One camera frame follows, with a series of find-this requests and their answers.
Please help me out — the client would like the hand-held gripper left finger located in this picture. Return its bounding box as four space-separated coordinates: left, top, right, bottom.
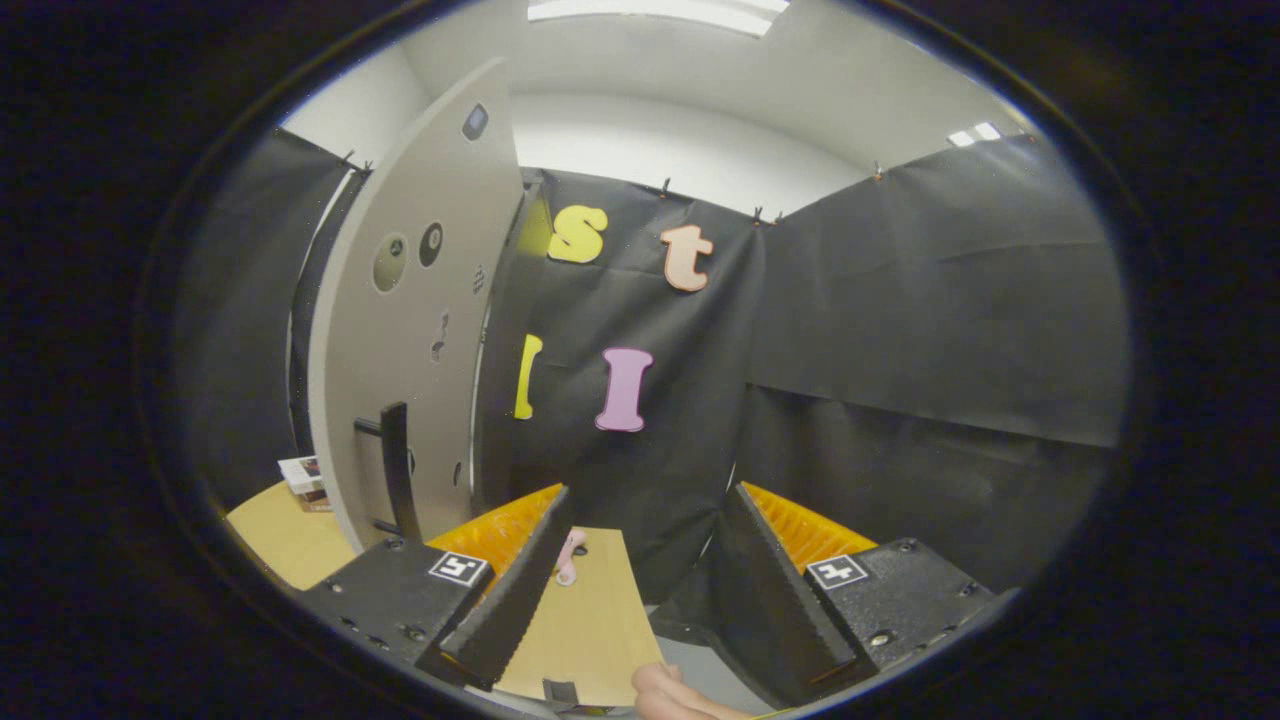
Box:
298 484 571 693

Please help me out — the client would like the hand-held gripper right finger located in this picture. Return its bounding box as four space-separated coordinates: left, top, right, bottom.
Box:
708 482 996 706

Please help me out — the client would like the dark grey shoe cabinet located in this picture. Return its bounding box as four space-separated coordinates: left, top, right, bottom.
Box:
470 168 531 511

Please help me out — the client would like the light grey shoe cabinet door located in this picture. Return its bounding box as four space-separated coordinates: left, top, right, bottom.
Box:
308 57 523 554

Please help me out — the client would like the pink plush toy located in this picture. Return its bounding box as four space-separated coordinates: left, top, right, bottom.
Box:
555 530 589 587

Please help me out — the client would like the black backdrop cloth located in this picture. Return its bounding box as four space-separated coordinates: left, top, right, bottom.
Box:
175 128 1126 641

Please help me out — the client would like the long ceiling light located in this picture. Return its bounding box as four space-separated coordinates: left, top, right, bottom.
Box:
527 0 791 38

